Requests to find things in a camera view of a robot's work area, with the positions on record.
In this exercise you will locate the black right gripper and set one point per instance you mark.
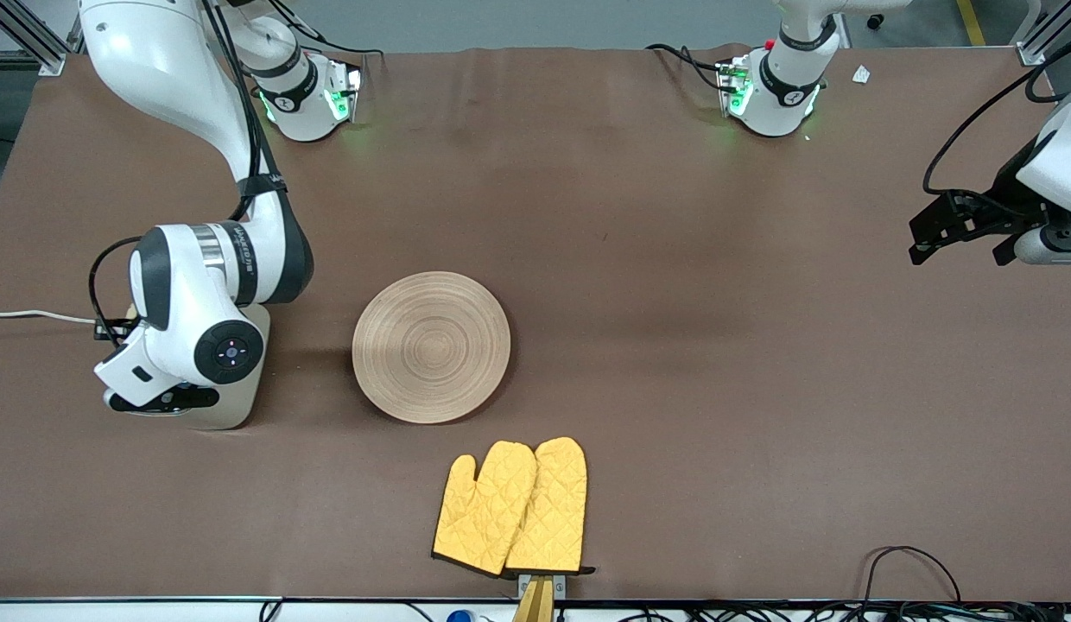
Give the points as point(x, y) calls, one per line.
point(98, 336)

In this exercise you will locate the aluminium frame profile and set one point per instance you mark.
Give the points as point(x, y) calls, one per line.
point(1049, 39)
point(34, 39)

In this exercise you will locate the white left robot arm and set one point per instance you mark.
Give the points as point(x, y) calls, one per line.
point(786, 95)

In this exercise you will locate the wooden camera mount bracket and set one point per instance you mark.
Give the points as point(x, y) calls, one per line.
point(535, 600)

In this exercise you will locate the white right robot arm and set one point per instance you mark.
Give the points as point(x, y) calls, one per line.
point(155, 69)

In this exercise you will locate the yellow quilted oven mitt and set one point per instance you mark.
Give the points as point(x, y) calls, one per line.
point(479, 518)
point(553, 510)

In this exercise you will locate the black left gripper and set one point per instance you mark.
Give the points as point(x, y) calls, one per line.
point(1003, 200)

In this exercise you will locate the small white paper scrap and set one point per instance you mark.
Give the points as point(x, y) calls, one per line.
point(861, 74)

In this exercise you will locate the beige chrome two-slot toaster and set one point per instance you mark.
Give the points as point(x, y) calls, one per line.
point(242, 397)

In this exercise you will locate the round wooden plate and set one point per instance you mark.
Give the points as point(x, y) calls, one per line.
point(432, 345)

